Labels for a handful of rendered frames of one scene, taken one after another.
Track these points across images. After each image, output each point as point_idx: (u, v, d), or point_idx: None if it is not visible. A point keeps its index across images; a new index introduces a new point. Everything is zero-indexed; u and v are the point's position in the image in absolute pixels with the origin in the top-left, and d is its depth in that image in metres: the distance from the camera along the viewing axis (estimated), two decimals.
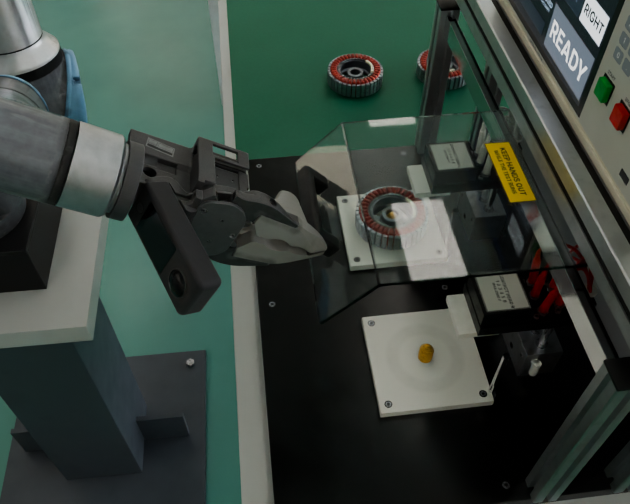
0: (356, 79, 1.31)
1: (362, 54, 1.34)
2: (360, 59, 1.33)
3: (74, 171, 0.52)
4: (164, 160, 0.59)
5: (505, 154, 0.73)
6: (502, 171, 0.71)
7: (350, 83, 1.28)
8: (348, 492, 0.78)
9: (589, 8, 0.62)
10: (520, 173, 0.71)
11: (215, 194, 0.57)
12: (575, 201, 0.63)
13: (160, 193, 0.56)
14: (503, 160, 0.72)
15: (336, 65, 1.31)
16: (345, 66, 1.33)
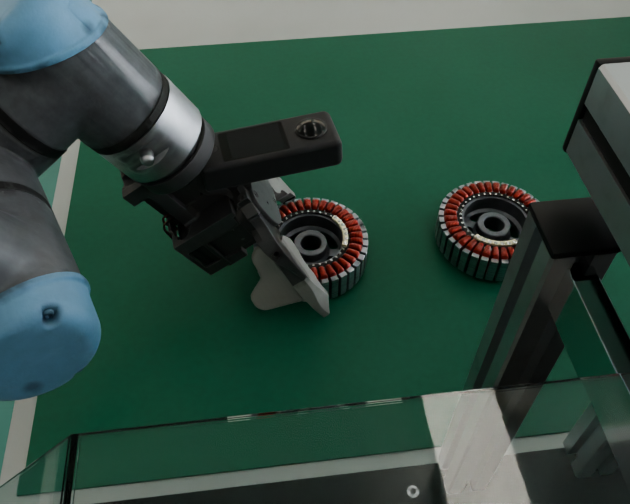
0: (313, 259, 0.63)
1: (326, 201, 0.66)
2: (322, 213, 0.65)
3: (162, 75, 0.48)
4: None
5: None
6: None
7: None
8: None
9: None
10: None
11: None
12: None
13: (214, 139, 0.54)
14: None
15: None
16: (291, 225, 0.65)
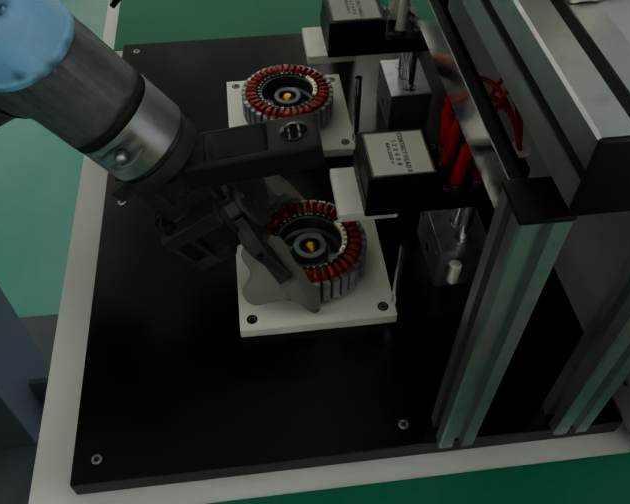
0: (310, 261, 0.63)
1: (331, 205, 0.66)
2: (325, 217, 0.65)
3: (144, 77, 0.50)
4: None
5: None
6: None
7: None
8: (180, 433, 0.55)
9: None
10: None
11: None
12: None
13: (202, 139, 0.55)
14: None
15: (272, 228, 0.64)
16: (294, 226, 0.66)
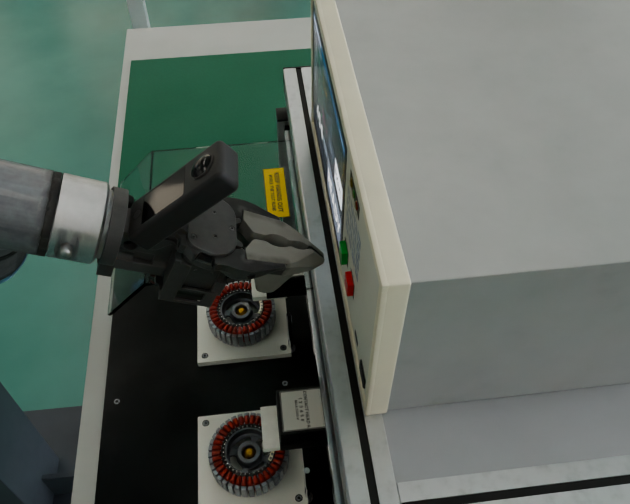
0: (248, 464, 0.90)
1: None
2: (260, 428, 0.92)
3: (68, 173, 0.56)
4: None
5: (277, 178, 0.89)
6: (270, 192, 0.87)
7: (232, 483, 0.87)
8: None
9: (336, 173, 0.67)
10: (284, 194, 0.87)
11: None
12: (325, 352, 0.67)
13: (149, 199, 0.59)
14: (274, 183, 0.89)
15: (222, 439, 0.91)
16: (239, 434, 0.93)
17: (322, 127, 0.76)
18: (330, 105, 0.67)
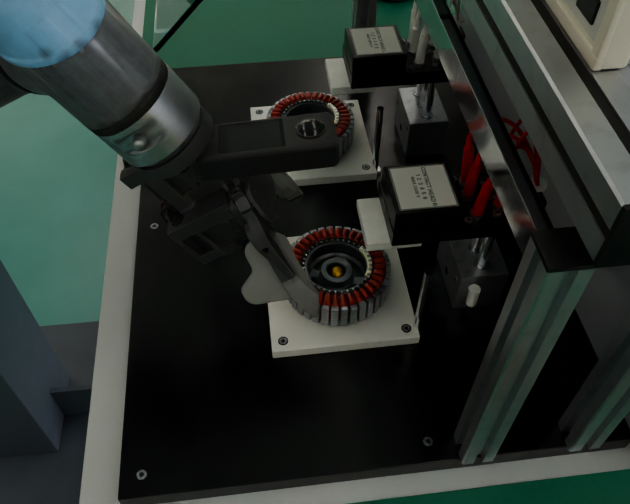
0: (337, 285, 0.67)
1: (356, 231, 0.70)
2: (351, 242, 0.69)
3: (165, 63, 0.49)
4: None
5: None
6: None
7: (319, 302, 0.64)
8: (219, 450, 0.59)
9: None
10: None
11: None
12: (499, 21, 0.44)
13: (216, 130, 0.54)
14: None
15: (301, 254, 0.68)
16: (321, 251, 0.70)
17: None
18: None
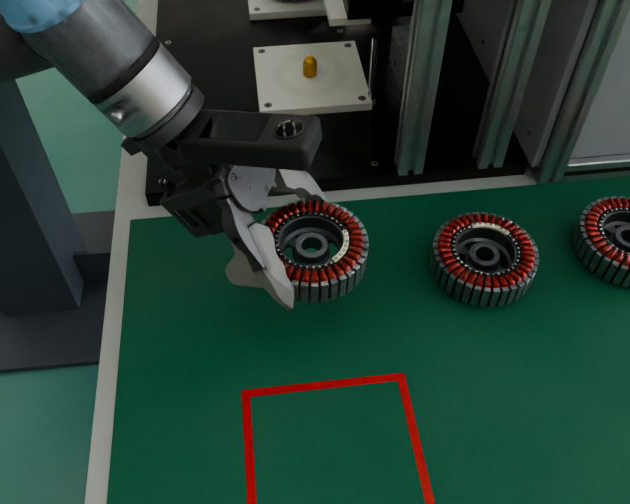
0: (305, 260, 0.64)
1: (349, 214, 0.65)
2: (338, 223, 0.65)
3: (164, 46, 0.53)
4: None
5: None
6: None
7: None
8: None
9: None
10: None
11: None
12: None
13: (215, 116, 0.57)
14: None
15: (283, 217, 0.65)
16: (307, 223, 0.66)
17: None
18: None
